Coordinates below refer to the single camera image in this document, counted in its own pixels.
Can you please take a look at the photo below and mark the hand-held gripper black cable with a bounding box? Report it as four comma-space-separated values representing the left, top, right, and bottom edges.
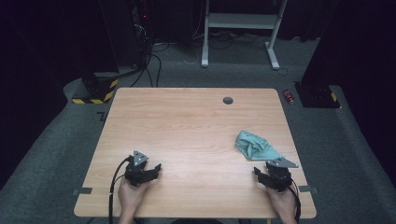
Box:
107, 156, 132, 224
288, 184, 303, 224

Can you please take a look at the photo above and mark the left hand-held gripper black cable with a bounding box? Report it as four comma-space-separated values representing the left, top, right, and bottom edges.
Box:
107, 156, 132, 224

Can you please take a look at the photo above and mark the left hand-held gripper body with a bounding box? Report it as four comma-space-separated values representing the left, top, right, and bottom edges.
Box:
124, 150, 157, 188

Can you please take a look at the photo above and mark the person's left hand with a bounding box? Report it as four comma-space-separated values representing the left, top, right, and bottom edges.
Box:
118, 177, 151, 217

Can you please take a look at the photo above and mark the person's right hand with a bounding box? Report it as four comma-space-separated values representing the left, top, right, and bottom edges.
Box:
265, 184, 299, 222

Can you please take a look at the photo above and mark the black yellow striped stand base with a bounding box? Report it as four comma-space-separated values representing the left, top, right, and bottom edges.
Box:
71, 72, 120, 105

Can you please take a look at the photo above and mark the red can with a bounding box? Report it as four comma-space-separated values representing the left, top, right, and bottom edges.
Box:
282, 89, 295, 105

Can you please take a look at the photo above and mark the grey tape strip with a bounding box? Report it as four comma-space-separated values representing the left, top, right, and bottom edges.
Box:
72, 187, 93, 196
298, 185, 319, 194

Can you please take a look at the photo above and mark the right hand-held gripper black cable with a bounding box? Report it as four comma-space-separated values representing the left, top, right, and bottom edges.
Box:
288, 184, 303, 224

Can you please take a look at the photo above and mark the white metal desk frame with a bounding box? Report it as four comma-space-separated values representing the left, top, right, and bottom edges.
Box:
200, 0, 290, 71

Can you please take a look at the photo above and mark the dark equipment rack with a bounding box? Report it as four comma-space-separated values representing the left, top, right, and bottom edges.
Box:
130, 0, 154, 67

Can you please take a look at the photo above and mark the black floor cable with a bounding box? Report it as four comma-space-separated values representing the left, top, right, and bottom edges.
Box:
130, 46, 154, 89
149, 53, 163, 89

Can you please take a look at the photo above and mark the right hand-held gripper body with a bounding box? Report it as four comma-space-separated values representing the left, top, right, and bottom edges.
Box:
264, 157, 299, 193

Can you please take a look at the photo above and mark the teal cloth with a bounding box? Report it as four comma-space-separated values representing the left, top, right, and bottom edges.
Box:
234, 130, 283, 162

